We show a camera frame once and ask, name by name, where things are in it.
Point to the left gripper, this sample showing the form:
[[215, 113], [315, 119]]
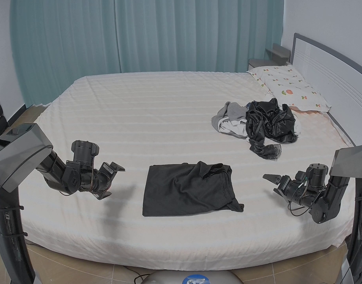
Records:
[[102, 182]]

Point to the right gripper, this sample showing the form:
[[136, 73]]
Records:
[[293, 191]]

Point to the black T-shirt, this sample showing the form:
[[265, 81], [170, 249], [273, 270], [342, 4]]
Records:
[[181, 194]]

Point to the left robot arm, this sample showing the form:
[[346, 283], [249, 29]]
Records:
[[21, 155]]

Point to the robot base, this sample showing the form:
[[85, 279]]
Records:
[[175, 278]]

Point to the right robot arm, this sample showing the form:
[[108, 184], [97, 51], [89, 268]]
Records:
[[328, 206]]

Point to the bed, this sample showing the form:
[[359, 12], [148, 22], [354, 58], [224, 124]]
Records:
[[154, 114]]

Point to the black satin garment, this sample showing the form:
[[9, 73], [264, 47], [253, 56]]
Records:
[[269, 123]]

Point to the grey and white garment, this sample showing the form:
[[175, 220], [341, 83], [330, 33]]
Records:
[[231, 117]]

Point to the white printed pillow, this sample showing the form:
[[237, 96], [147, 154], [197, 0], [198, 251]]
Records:
[[290, 87]]

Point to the grey bedside table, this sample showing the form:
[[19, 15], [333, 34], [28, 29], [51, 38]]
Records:
[[277, 53]]

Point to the blue-green curtain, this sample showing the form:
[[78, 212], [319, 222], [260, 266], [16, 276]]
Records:
[[65, 40], [198, 25]]

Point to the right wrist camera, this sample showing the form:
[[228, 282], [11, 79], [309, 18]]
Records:
[[301, 177]]

